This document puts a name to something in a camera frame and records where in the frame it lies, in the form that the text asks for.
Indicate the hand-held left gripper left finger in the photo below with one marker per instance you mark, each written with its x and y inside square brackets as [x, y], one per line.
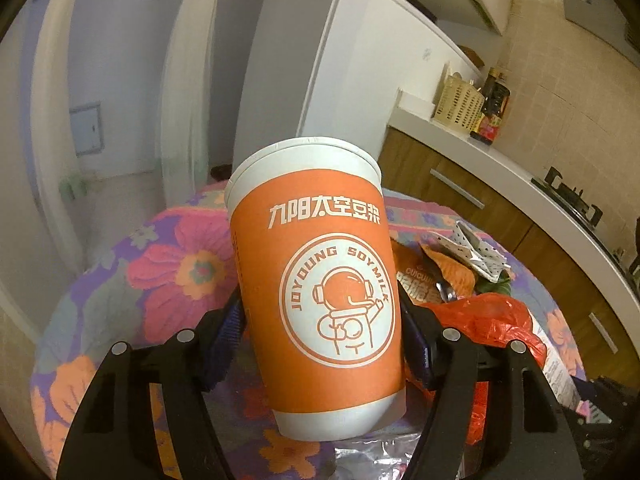
[229, 332]

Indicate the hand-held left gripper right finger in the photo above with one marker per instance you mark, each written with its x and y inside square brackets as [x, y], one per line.
[416, 342]

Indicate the orange snack wrapper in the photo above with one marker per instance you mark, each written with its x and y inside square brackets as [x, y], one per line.
[452, 270]

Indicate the green vegetable leaf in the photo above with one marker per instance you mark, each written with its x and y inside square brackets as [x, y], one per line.
[492, 287]

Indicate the orange and white paper cup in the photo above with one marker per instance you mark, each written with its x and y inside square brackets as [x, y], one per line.
[310, 240]

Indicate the metal spoon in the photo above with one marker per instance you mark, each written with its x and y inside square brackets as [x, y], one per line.
[445, 290]

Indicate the red plastic bag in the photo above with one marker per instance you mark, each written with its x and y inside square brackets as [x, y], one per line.
[490, 315]

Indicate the floral tablecloth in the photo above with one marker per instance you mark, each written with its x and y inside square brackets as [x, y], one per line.
[165, 260]

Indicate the white polka dot wrapper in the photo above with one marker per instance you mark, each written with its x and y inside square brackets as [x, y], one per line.
[480, 255]

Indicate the silver foil sheet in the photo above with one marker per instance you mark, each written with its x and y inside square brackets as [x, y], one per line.
[370, 460]

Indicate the white printed packet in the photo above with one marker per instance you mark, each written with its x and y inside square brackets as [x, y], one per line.
[557, 370]

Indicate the wooden kitchen cabinet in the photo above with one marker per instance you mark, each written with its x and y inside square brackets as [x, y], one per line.
[540, 250]

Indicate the dark object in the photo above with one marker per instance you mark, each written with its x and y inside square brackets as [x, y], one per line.
[610, 410]

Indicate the black gas stove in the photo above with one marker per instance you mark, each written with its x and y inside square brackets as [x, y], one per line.
[575, 200]

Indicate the cream slatted basket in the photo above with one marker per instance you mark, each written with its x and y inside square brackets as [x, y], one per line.
[457, 102]

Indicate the dark sauce bottle red label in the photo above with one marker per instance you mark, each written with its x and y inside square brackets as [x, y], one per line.
[492, 110]

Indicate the white refrigerator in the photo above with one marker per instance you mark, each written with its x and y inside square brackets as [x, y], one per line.
[320, 50]

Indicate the grey wall panel box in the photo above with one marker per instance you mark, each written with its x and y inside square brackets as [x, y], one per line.
[86, 129]

